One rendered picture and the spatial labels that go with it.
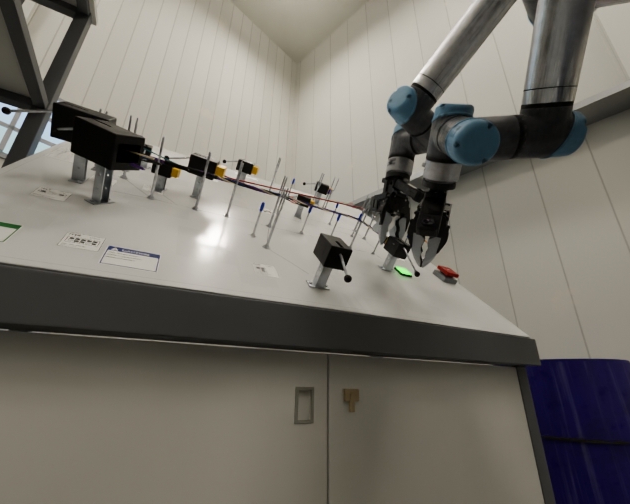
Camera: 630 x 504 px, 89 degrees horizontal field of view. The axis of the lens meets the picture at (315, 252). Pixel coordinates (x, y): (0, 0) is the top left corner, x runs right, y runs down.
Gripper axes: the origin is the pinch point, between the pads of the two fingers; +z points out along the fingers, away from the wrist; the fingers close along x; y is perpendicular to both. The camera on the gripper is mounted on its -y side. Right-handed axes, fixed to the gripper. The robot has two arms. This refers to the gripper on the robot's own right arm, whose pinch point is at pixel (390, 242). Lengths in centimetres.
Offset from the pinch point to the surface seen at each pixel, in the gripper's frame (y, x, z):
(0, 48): 24, 99, -23
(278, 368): -24, 36, 29
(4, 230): -16, 76, 15
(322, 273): -18.3, 28.9, 12.7
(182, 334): -27, 52, 25
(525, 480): -31, -23, 48
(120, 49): 378, 148, -205
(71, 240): -16, 69, 15
